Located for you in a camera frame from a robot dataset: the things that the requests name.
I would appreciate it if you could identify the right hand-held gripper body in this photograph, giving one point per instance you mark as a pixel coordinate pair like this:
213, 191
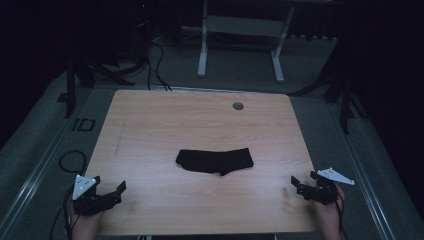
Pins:
320, 195

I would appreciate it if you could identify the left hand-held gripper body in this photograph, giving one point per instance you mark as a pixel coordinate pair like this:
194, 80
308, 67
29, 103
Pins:
90, 203

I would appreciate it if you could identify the black sock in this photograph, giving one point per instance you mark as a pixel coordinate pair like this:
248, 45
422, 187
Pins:
236, 160
196, 160

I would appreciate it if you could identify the person's right hand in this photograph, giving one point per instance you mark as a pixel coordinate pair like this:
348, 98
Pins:
328, 216

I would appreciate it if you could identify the person's left hand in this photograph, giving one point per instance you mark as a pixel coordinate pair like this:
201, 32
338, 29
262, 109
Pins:
85, 226

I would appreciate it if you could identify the black metal stand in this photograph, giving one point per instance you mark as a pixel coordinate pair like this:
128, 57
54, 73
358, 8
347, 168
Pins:
70, 86
345, 100

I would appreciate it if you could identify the metal floor rail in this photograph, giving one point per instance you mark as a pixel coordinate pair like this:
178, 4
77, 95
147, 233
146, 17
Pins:
30, 181
366, 190

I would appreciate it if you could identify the white metal desk frame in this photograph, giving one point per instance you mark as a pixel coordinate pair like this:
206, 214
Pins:
245, 26

